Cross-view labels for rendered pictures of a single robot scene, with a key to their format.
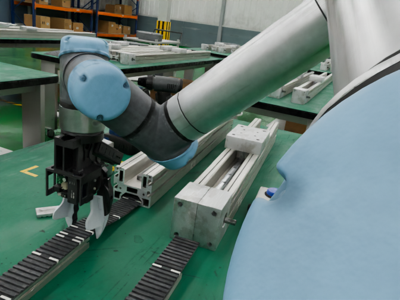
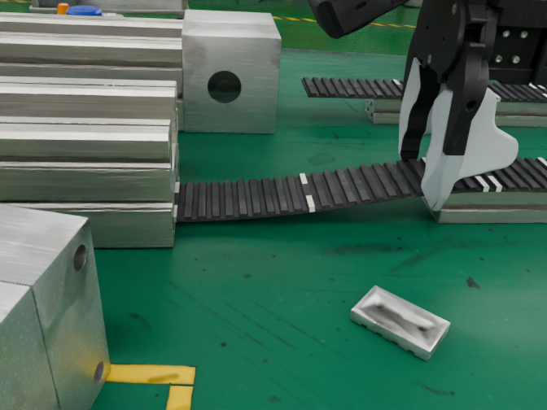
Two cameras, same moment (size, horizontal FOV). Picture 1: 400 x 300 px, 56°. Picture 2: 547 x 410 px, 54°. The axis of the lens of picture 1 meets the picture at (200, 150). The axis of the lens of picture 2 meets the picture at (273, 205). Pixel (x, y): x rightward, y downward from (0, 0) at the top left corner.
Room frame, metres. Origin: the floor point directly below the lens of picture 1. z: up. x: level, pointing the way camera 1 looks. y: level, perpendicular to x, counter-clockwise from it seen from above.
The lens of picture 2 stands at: (0.88, 0.49, 1.00)
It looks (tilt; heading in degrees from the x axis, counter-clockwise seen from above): 32 degrees down; 246
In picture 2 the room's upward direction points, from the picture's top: 4 degrees clockwise
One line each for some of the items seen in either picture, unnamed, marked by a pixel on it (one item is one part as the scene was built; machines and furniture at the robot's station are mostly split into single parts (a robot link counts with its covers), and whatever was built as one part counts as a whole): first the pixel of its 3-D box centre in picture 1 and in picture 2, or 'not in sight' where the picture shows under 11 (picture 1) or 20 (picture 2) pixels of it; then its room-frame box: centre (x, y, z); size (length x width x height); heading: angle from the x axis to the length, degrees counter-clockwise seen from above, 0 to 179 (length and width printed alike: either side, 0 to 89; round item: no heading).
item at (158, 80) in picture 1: (155, 103); not in sight; (1.43, 0.20, 0.89); 0.20 x 0.08 x 0.22; 96
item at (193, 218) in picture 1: (206, 216); (229, 67); (0.70, -0.03, 0.83); 0.12 x 0.09 x 0.10; 74
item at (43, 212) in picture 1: (48, 211); (399, 320); (0.71, 0.31, 0.78); 0.05 x 0.03 x 0.01; 120
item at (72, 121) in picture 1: (84, 119); not in sight; (0.61, 0.20, 1.03); 0.08 x 0.08 x 0.05
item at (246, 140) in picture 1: (247, 142); not in sight; (1.13, -0.15, 0.87); 0.16 x 0.11 x 0.07; 164
